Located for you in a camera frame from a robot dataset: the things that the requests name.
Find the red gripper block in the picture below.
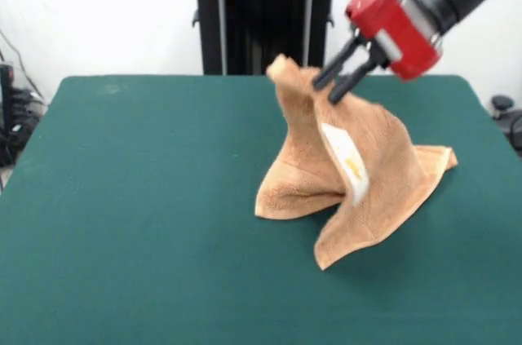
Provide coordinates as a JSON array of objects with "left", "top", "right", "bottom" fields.
[{"left": 312, "top": 0, "right": 444, "bottom": 104}]

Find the tan terry towel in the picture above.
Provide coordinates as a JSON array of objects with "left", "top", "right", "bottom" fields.
[{"left": 254, "top": 54, "right": 459, "bottom": 272}]

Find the black office chair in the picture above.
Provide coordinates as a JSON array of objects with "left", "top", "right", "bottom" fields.
[{"left": 490, "top": 95, "right": 522, "bottom": 158}]

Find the dark green table cloth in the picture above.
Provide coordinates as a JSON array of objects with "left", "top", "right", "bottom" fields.
[{"left": 0, "top": 73, "right": 522, "bottom": 345}]

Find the black equipment box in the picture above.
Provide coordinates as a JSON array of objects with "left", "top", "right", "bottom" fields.
[{"left": 0, "top": 62, "right": 16, "bottom": 134}]

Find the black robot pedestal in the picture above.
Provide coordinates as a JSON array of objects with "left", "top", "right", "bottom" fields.
[{"left": 178, "top": 0, "right": 352, "bottom": 76}]

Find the grey wall cable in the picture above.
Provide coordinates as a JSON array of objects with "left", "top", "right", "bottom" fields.
[{"left": 0, "top": 29, "right": 46, "bottom": 101}]

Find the black cable bundle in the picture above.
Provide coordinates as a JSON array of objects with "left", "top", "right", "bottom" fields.
[{"left": 0, "top": 87, "right": 46, "bottom": 169}]

